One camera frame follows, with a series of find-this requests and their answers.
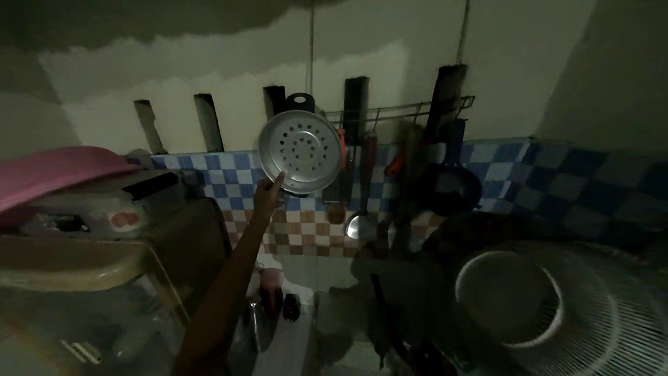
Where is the person's left hand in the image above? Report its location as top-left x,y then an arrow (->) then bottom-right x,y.
254,171 -> 286,221

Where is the round silver perforated steamer pan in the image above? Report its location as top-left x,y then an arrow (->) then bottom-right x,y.
258,92 -> 343,198

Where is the person's left forearm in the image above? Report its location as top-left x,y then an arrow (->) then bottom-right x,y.
172,210 -> 272,376

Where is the flat metal grater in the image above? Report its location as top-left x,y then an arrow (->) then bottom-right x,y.
323,166 -> 355,205

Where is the pink topped dark container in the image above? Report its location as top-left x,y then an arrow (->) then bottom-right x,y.
259,267 -> 284,318

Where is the small black jar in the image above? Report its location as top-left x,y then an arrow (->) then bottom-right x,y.
283,293 -> 301,322

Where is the dark blue frying pan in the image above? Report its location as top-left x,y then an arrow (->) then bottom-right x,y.
424,118 -> 482,217

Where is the large pink plastic basin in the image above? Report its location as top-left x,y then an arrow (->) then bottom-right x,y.
0,146 -> 142,230

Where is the beige rimmed cabinet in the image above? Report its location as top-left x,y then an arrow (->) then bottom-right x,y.
0,197 -> 230,376

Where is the white round plastic basket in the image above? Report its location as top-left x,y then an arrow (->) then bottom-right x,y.
455,241 -> 668,376

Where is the metal spatula with red handle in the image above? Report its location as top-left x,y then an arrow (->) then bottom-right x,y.
345,132 -> 378,240

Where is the orange handled dark utensil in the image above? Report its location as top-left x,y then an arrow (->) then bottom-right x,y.
384,151 -> 407,177

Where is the metal ladle with dark handle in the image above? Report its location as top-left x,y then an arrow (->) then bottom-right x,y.
387,209 -> 422,253

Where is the metal wire hanging rack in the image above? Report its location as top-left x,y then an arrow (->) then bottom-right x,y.
323,95 -> 476,125

